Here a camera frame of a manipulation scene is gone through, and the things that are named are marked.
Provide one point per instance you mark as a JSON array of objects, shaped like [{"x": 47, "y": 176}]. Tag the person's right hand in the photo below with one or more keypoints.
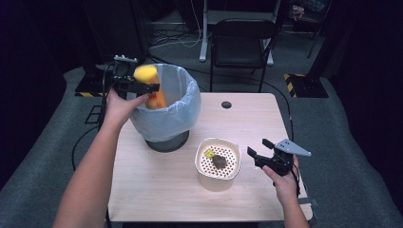
[{"x": 286, "y": 188}]

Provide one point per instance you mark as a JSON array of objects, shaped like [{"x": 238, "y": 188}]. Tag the white strainer container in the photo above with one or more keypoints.
[{"x": 218, "y": 180}]

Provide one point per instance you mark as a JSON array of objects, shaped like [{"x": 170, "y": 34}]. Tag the black striped stand base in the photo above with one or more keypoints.
[
  {"x": 309, "y": 85},
  {"x": 92, "y": 85}
]

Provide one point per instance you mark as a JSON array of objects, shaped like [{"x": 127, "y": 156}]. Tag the white desk frame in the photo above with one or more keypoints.
[{"x": 203, "y": 38}]

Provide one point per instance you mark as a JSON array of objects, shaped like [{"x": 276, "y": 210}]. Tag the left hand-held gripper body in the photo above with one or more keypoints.
[{"x": 123, "y": 84}]

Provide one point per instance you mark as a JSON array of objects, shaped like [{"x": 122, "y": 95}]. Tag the black tripod stand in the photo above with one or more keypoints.
[{"x": 318, "y": 34}]

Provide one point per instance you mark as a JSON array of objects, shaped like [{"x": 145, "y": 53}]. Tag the dark round trash bin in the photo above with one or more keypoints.
[{"x": 171, "y": 144}]

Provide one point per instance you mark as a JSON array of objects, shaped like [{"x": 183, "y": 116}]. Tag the trash bin with blue bag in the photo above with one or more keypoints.
[{"x": 177, "y": 114}]

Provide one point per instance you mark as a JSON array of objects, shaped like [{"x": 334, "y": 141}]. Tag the black folding chair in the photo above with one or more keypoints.
[{"x": 242, "y": 41}]

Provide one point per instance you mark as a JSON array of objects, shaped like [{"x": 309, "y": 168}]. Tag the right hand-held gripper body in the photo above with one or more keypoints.
[{"x": 280, "y": 163}]

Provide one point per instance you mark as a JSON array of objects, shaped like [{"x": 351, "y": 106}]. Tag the tea bag with yellow tag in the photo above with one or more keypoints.
[{"x": 219, "y": 161}]

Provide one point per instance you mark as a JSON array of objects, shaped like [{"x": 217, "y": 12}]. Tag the person's left hand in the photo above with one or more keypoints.
[{"x": 118, "y": 109}]

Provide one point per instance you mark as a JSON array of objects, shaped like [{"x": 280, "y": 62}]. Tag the grey table bracket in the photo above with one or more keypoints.
[{"x": 310, "y": 201}]

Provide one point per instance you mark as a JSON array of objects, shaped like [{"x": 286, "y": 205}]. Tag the yellow snack can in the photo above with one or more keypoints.
[{"x": 146, "y": 73}]

